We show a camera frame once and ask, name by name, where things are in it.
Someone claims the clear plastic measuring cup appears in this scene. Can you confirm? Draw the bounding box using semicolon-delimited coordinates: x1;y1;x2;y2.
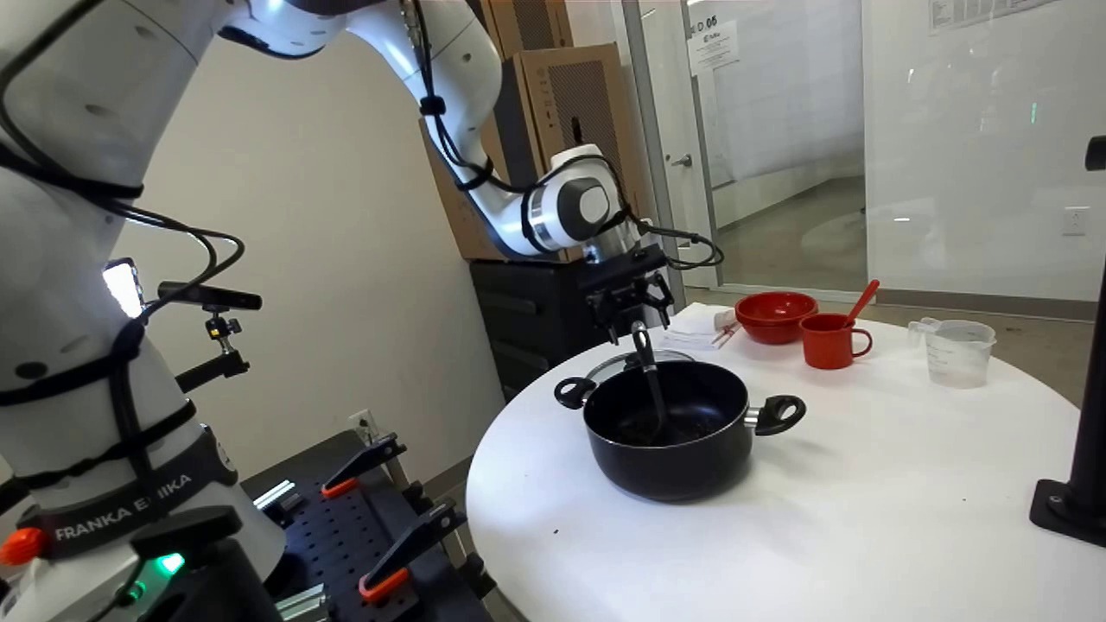
908;314;999;389

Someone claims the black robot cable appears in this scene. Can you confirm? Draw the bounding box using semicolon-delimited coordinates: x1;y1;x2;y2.
393;0;730;274

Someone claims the black perforated work table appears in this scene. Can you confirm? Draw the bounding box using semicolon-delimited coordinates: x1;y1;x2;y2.
235;430;495;622

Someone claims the red spoon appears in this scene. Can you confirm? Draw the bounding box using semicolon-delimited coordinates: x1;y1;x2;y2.
844;276;883;327

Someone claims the white printed paper notice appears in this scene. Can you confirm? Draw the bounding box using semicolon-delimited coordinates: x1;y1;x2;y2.
684;15;747;76

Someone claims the red mug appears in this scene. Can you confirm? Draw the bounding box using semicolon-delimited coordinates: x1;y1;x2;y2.
799;311;879;373

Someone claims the black clamp with orange tip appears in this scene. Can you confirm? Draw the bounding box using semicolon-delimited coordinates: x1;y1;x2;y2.
314;431;406;501
357;501;462;609

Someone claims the black cooking pot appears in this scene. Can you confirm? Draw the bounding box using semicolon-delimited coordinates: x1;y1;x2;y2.
553;355;807;508

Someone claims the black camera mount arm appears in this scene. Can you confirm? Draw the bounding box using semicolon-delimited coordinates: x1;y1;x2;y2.
156;281;265;393

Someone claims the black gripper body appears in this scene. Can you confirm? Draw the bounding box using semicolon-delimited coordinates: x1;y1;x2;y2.
579;245;681;336

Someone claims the brown cardboard box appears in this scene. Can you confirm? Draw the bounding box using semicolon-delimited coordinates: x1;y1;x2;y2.
424;0;660;269

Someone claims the black ladle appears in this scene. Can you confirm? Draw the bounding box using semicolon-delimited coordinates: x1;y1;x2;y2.
629;327;674;446

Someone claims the black cabinet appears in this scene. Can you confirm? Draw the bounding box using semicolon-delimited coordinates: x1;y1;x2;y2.
467;252;650;402

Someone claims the red bowl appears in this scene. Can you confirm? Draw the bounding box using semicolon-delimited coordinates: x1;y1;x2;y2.
732;291;822;350

